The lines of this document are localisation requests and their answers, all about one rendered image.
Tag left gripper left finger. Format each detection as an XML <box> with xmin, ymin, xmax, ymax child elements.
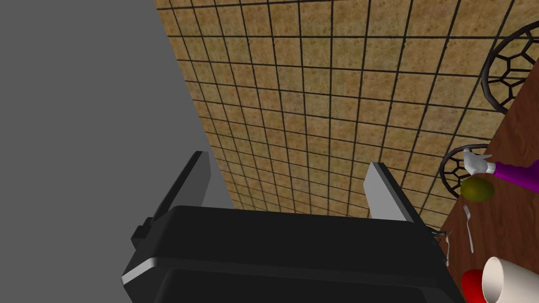
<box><xmin>152</xmin><ymin>150</ymin><xmax>211</xmax><ymax>223</ymax></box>

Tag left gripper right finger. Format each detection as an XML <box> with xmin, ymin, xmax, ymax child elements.
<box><xmin>363</xmin><ymin>161</ymin><xmax>425</xmax><ymax>226</ymax></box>

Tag small silver fork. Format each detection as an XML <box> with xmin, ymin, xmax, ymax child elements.
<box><xmin>444</xmin><ymin>230</ymin><xmax>453</xmax><ymax>267</ymax></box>

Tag olive green fruit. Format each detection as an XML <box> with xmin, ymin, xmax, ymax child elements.
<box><xmin>460</xmin><ymin>176</ymin><xmax>496</xmax><ymax>204</ymax></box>

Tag purple spray bottle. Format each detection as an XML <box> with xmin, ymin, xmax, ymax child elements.
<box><xmin>462</xmin><ymin>148</ymin><xmax>539</xmax><ymax>194</ymax></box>

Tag red round object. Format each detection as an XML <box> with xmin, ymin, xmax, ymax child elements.
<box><xmin>461</xmin><ymin>269</ymin><xmax>486</xmax><ymax>303</ymax></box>

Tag brown wooden table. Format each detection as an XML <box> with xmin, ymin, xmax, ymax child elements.
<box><xmin>437</xmin><ymin>58</ymin><xmax>539</xmax><ymax>303</ymax></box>

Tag cream white mug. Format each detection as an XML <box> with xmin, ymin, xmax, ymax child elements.
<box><xmin>481</xmin><ymin>256</ymin><xmax>539</xmax><ymax>303</ymax></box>

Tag black wire chair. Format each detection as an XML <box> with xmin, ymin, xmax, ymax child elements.
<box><xmin>438</xmin><ymin>145</ymin><xmax>489</xmax><ymax>199</ymax></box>
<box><xmin>480</xmin><ymin>21</ymin><xmax>539</xmax><ymax>116</ymax></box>

